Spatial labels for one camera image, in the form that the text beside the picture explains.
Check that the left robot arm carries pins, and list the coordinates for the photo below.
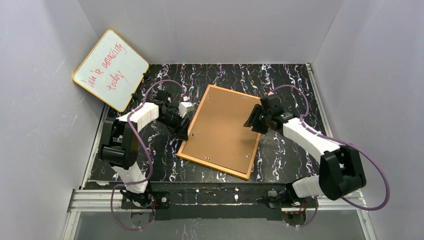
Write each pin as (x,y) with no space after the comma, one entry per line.
(119,144)

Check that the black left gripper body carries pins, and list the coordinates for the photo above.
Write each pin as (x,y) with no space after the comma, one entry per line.
(180,125)

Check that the yellow wooden picture frame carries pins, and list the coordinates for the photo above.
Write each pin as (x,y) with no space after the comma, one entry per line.
(212,165)

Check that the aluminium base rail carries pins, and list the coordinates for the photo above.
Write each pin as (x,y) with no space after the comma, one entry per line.
(210,214)

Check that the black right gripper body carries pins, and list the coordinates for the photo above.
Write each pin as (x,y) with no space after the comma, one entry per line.
(259,117)

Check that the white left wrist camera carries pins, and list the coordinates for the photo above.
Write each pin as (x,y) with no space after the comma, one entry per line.
(185,107)

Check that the yellow-rimmed whiteboard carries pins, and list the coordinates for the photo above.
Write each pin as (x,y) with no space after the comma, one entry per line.
(112,71)

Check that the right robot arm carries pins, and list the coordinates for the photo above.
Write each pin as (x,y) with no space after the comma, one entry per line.
(340,167)

